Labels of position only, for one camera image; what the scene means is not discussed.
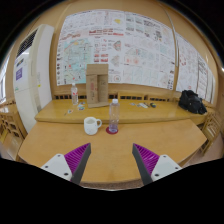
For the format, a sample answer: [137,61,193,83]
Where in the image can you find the brown cardboard box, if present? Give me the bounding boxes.
[86,64,109,108]

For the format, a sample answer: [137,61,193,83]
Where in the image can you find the black backpack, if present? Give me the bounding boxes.
[178,90,207,115]

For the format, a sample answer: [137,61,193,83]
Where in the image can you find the small items on far table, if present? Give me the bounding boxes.
[130,102,156,108]

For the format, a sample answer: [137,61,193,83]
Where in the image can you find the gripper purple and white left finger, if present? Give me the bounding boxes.
[42,143,91,185]

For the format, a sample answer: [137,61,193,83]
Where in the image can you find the wooden chair at right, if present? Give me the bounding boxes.
[201,113,223,154]

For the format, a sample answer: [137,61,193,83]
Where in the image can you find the white standing air conditioner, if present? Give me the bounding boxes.
[13,24,54,132]

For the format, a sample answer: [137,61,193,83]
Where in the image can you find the clear plastic water bottle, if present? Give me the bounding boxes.
[109,99,120,133]

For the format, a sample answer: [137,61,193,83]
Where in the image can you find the large left wall poster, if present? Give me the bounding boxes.
[56,10,175,90]

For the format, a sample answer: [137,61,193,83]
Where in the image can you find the dark red round coaster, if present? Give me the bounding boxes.
[106,126,118,135]

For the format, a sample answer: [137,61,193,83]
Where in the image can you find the white ceramic mug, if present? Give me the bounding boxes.
[84,117,102,135]

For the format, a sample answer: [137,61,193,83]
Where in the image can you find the right wall poster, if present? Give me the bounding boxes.
[176,34,216,103]

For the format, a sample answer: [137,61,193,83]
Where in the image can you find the far clear plastic bottle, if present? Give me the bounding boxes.
[71,83,78,105]

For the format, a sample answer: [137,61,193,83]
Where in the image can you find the wooden chair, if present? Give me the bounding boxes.
[201,113,223,154]
[0,101,27,161]

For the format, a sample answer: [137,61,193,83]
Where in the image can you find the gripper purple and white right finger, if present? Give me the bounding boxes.
[132,144,181,185]

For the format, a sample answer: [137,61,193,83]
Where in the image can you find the wooden chair at left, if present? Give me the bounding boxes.
[0,101,27,161]

